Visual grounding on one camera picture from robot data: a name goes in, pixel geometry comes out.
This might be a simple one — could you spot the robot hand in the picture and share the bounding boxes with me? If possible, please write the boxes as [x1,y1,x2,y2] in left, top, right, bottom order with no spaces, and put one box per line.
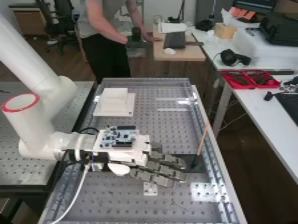
[90,124,190,188]

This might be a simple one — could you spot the small white plate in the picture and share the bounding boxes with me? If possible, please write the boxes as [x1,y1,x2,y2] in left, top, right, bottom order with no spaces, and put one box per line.
[142,182,159,197]

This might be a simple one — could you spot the small white box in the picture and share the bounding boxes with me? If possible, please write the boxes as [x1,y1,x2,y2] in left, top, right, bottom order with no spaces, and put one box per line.
[91,87,137,118]

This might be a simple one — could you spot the thin stick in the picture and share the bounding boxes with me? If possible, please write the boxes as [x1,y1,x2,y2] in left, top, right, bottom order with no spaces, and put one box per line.
[193,116,213,167]

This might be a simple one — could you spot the clear box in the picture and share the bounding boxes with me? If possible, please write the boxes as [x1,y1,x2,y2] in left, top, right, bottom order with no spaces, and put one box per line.
[41,77,247,224]

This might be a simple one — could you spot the wooden desk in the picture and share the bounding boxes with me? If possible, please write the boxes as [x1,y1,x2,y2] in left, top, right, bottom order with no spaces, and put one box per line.
[151,30,207,63]

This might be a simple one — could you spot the person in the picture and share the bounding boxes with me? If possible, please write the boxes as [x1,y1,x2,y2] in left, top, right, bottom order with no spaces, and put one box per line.
[76,0,163,84]

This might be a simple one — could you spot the red tray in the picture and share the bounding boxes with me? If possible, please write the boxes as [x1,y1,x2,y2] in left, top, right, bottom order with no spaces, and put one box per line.
[219,69,256,90]
[244,69,282,89]

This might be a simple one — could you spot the white desk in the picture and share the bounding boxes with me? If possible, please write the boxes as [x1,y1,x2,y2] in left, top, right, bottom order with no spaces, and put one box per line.
[211,74,298,185]
[191,27,298,76]

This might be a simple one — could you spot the black headphones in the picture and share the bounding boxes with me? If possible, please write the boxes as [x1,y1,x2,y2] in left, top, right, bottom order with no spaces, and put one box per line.
[219,48,252,67]

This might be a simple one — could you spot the small cardboard box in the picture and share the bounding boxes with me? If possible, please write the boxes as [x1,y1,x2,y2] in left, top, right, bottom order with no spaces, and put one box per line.
[213,23,236,40]

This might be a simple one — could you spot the black chair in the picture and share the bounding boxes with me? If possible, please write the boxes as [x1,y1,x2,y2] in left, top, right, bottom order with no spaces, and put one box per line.
[36,0,77,48]

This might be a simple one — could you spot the black case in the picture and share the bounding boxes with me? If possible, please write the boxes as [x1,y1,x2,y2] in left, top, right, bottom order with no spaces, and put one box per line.
[258,13,298,47]

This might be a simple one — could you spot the black cable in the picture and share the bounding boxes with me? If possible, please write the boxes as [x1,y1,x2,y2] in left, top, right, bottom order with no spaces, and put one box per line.
[76,127,101,136]

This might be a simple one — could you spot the white cable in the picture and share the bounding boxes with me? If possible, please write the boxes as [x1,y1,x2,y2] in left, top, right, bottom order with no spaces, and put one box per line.
[49,163,93,224]

